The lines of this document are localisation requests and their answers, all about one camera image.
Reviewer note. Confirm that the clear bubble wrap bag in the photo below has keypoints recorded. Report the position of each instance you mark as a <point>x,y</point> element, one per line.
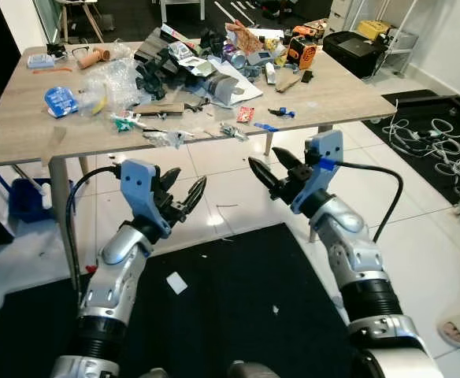
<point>120,83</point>

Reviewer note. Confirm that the black floor mat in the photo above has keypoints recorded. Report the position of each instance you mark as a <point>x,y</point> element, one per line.
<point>407,106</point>
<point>238,299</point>

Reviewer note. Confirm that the blue plastic bin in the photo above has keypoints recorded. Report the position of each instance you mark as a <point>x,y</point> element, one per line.
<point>29,201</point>

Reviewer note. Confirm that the white tube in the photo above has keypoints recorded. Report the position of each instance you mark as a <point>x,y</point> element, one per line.
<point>270,72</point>

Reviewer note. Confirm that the grey-blue left wrist camera mount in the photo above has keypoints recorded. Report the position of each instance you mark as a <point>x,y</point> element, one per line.
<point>139,185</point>

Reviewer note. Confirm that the small red packet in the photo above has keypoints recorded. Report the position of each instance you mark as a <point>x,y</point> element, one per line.
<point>245,114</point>

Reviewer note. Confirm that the light blue small box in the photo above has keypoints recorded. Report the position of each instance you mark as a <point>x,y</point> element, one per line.
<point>41,61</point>

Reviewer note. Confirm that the white paper scrap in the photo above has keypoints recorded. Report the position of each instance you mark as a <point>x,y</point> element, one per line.
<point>177,283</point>

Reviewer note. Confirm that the brown paper tube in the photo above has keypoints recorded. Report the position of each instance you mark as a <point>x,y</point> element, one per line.
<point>98,57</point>

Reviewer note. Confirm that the orange and black device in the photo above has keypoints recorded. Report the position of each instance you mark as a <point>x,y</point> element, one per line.
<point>301,53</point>

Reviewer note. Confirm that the small yellow item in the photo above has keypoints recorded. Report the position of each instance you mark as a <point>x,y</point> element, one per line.
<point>101,104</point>

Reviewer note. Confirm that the clear plastic wrapper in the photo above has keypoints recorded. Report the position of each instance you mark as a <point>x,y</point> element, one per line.
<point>167,138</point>

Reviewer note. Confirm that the grey-blue right wrist camera mount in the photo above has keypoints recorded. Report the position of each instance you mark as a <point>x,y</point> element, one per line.
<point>324,150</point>

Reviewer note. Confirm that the brown cardboard strip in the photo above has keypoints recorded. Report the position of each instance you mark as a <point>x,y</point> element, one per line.
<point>159,108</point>

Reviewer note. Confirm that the black printer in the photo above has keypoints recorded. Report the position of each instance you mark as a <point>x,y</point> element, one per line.
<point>356,51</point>

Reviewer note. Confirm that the grey right robot leg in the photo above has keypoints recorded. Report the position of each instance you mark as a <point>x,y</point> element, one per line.
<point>254,370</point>

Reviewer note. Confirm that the grey-blue wrist camera mount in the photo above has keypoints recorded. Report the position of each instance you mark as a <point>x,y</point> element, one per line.
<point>139,185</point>
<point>324,150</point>

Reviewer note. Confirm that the blue round package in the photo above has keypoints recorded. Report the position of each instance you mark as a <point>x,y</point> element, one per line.
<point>61,101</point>

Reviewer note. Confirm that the grey robot leg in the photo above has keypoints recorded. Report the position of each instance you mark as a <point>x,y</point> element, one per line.
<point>254,370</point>
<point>153,373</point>

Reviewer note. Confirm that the small black block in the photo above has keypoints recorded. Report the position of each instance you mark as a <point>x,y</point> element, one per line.
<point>307,76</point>

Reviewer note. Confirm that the small black device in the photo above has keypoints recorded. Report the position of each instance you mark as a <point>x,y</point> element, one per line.
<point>56,50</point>

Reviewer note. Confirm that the silver drink can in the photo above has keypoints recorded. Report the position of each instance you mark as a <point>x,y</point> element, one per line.
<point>234,57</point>

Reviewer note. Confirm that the green and white wrapper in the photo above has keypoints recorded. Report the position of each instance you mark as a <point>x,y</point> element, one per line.
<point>124,120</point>

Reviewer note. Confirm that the brown wooden piece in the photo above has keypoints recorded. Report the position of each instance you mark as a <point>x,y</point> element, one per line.
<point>287,83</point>

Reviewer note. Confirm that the white printed carton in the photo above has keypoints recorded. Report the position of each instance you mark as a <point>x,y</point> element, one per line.
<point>180,51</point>

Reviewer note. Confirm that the grey left robot leg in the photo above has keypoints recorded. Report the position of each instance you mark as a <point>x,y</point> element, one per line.
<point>153,373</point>

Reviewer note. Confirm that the blue and black clip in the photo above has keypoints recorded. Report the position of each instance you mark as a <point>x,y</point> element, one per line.
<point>281,113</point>

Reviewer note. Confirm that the white shelf rack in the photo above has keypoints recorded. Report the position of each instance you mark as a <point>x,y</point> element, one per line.
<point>403,35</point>

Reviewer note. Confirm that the silver crumpled wrapper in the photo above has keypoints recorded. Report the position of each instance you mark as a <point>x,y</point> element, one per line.
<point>231,131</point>

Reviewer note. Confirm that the blue strip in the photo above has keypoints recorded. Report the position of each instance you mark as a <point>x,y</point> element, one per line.
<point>266,127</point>

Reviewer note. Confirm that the grey cylinder roll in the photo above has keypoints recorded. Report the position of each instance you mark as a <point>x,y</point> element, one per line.
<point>226,88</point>

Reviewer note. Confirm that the yellow box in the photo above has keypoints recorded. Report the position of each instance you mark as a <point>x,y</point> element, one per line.
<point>374,29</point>

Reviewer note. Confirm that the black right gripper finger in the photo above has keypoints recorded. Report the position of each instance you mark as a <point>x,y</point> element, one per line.
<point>265,178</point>
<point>288,161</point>

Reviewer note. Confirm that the brown crumpled paper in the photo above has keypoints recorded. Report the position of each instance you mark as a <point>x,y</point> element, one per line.
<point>244,35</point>

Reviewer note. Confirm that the black plastic machine part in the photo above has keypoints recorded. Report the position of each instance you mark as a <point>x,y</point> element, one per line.
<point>163,71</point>

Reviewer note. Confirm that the white paper sheet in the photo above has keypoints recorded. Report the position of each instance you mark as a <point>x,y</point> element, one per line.
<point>254,93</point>

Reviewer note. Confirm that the light wooden table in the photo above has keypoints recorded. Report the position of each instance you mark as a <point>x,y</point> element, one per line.
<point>25,118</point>

